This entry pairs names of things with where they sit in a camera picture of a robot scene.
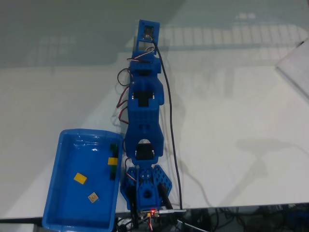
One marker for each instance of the yellow lego brick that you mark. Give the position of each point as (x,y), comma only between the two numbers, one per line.
(80,178)

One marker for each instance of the blue plastic bin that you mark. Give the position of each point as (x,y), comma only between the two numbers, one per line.
(72,205)

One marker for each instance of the small tan square piece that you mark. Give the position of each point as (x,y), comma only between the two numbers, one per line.
(93,197)

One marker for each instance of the motor controller board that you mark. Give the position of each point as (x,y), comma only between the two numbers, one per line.
(150,213)

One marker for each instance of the grey flat board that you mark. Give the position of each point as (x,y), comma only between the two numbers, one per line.
(295,65)

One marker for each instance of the blue gripper camera mount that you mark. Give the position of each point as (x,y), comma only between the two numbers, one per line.
(141,29)

